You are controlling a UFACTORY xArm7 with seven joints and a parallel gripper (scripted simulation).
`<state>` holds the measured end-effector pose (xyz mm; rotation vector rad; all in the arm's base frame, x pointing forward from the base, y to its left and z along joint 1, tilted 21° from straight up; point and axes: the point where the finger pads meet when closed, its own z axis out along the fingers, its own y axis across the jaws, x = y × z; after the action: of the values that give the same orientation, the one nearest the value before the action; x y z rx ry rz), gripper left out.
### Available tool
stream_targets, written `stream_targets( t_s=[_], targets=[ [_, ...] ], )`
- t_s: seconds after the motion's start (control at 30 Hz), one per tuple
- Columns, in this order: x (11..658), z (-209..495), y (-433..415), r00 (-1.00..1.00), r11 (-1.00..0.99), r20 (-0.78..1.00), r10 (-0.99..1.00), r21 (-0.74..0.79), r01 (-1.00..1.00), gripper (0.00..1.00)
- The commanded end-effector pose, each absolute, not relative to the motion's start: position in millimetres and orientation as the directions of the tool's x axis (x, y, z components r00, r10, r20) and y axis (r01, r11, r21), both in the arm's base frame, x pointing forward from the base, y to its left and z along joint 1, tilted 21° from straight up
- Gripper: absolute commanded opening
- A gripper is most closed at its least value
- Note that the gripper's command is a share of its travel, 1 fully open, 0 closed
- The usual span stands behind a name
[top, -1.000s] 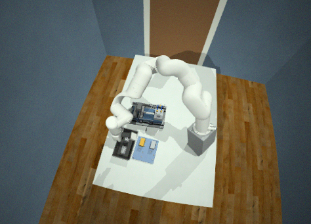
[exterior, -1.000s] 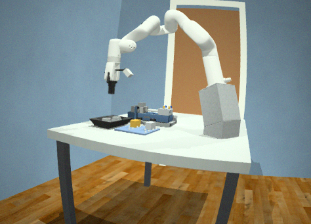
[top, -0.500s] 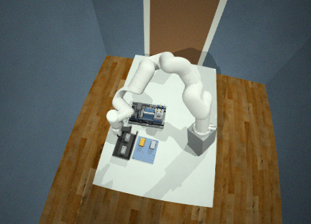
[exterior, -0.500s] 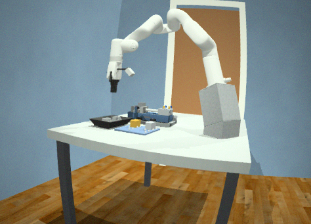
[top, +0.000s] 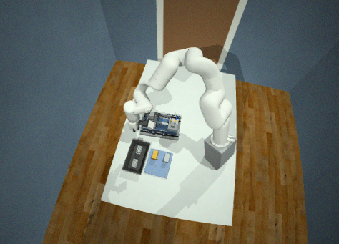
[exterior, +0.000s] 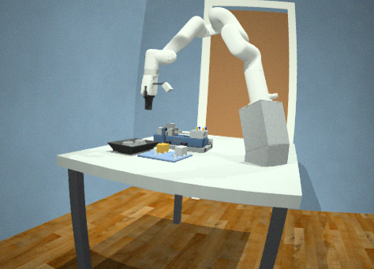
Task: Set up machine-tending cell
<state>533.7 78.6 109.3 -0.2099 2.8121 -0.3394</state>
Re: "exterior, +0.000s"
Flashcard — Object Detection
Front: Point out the yellow rectangular block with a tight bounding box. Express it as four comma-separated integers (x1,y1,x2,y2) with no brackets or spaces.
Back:
156,143,170,153

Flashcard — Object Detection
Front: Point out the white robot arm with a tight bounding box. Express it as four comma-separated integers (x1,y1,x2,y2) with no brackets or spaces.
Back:
144,7,278,103

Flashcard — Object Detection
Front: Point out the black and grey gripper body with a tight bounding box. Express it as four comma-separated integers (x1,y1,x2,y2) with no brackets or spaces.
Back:
140,74,159,95

